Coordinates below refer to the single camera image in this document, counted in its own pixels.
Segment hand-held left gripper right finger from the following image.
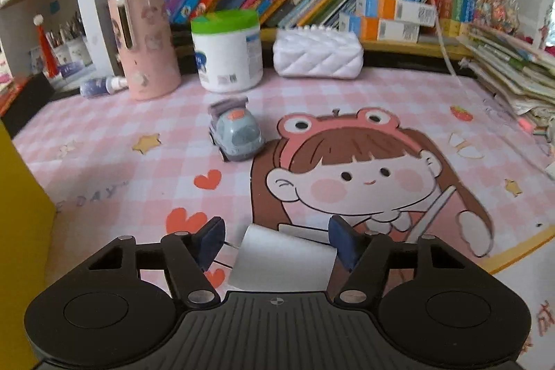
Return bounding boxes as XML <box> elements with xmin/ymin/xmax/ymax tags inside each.
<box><xmin>328</xmin><ymin>216</ymin><xmax>468</xmax><ymax>310</ymax></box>

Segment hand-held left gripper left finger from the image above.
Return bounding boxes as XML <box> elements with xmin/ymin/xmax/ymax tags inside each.
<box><xmin>88</xmin><ymin>216</ymin><xmax>227</xmax><ymax>310</ymax></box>

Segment white paper roll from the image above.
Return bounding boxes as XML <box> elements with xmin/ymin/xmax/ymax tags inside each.
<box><xmin>229</xmin><ymin>223</ymin><xmax>338</xmax><ymax>292</ymax></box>

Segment yellow cardboard box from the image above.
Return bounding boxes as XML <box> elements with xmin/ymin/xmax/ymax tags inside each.
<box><xmin>0</xmin><ymin>118</ymin><xmax>60</xmax><ymax>370</ymax></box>

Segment pink checked printed table mat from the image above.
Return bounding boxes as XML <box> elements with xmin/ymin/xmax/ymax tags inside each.
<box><xmin>12</xmin><ymin>64</ymin><xmax>555</xmax><ymax>353</ymax></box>

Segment grey toy car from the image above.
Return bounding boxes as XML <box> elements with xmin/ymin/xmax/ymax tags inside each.
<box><xmin>207</xmin><ymin>95</ymin><xmax>266</xmax><ymax>163</ymax></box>

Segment white tub green lid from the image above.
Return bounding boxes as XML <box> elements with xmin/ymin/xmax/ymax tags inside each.
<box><xmin>191</xmin><ymin>10</ymin><xmax>264</xmax><ymax>94</ymax></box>

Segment small blue white bottle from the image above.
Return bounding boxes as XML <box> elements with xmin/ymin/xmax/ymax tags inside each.
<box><xmin>79</xmin><ymin>76</ymin><xmax>129</xmax><ymax>99</ymax></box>

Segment white quilted pouch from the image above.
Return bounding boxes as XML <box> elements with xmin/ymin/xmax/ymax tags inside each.
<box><xmin>273</xmin><ymin>25</ymin><xmax>364</xmax><ymax>80</ymax></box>

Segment pink cartoon pen holder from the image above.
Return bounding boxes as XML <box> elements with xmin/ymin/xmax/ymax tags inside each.
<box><xmin>107</xmin><ymin>0</ymin><xmax>182</xmax><ymax>101</ymax></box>

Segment orange blue white carton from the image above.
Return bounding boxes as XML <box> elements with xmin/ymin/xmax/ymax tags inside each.
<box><xmin>356</xmin><ymin>0</ymin><xmax>437</xmax><ymax>27</ymax></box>
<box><xmin>339</xmin><ymin>15</ymin><xmax>421</xmax><ymax>44</ymax></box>

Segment white pen cups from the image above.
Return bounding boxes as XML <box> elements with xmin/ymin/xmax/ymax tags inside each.
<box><xmin>43</xmin><ymin>18</ymin><xmax>93</xmax><ymax>79</ymax></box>

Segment stack of magazines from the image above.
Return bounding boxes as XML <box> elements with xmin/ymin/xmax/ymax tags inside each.
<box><xmin>459</xmin><ymin>22</ymin><xmax>555</xmax><ymax>124</ymax></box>

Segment red tassel ornament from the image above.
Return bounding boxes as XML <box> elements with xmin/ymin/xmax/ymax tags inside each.
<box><xmin>33</xmin><ymin>15</ymin><xmax>60</xmax><ymax>79</ymax></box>

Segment white cable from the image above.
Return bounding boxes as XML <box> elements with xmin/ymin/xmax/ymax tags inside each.
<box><xmin>427</xmin><ymin>0</ymin><xmax>555</xmax><ymax>181</ymax></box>

